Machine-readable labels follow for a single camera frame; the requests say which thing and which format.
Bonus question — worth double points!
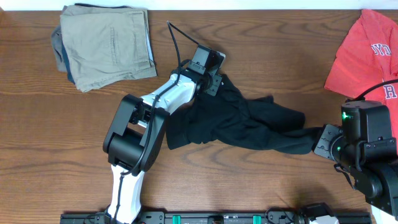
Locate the black polo shirt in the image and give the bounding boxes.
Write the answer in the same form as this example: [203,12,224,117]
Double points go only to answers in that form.
[166,75,323,154]

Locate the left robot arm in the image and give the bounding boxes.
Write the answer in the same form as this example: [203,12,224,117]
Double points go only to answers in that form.
[103,69,222,223]

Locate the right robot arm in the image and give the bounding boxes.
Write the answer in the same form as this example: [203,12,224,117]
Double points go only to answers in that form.
[312,100,397,218]

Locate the red printed t-shirt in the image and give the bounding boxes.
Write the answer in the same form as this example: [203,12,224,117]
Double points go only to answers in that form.
[324,9,398,141]

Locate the folded khaki shorts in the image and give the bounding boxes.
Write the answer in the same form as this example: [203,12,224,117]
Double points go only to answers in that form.
[60,4,157,92]

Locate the folded navy garment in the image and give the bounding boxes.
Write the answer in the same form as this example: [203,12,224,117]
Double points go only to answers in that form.
[62,45,75,84]

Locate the folded grey garment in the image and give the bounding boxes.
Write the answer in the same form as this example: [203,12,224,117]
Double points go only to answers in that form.
[50,25,67,72]

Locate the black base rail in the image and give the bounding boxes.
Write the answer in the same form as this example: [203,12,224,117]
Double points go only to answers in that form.
[60,210,373,224]

